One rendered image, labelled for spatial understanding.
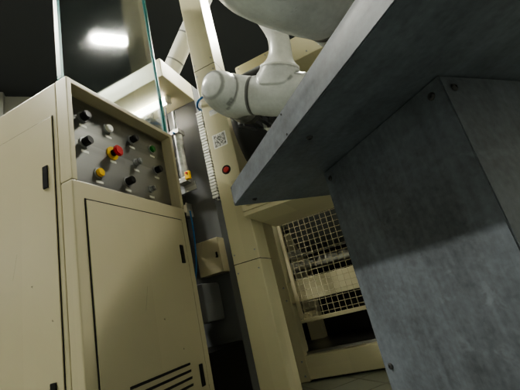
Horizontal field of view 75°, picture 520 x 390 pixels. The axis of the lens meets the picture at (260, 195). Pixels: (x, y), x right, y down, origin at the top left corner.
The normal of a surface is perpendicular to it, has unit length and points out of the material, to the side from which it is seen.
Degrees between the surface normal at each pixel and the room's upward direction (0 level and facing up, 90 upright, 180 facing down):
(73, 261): 90
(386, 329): 90
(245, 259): 90
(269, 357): 90
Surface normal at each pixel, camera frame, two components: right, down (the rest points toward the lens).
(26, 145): -0.40, -0.20
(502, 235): -0.91, 0.10
